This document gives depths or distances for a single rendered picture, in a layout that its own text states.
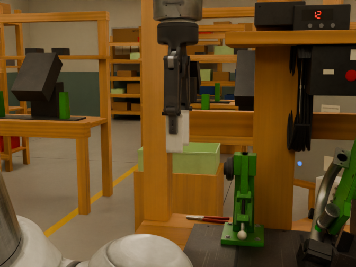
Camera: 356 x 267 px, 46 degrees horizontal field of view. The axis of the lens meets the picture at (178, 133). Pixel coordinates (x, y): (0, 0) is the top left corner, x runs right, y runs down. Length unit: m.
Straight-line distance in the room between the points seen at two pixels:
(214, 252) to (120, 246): 0.75
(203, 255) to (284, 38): 0.67
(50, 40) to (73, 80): 1.28
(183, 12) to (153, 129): 0.80
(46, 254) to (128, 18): 11.31
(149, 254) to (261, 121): 0.96
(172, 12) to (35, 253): 0.44
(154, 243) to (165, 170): 0.95
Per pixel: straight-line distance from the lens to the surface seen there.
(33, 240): 0.57
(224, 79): 8.12
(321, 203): 1.25
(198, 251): 1.29
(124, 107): 11.18
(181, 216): 1.61
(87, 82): 12.20
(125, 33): 11.77
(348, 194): 1.12
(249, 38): 1.31
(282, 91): 1.43
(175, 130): 0.75
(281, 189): 1.49
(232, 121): 1.53
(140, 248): 0.56
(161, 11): 0.76
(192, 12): 0.76
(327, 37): 1.33
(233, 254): 1.28
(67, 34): 12.46
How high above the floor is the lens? 1.44
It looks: 9 degrees down
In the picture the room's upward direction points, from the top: straight up
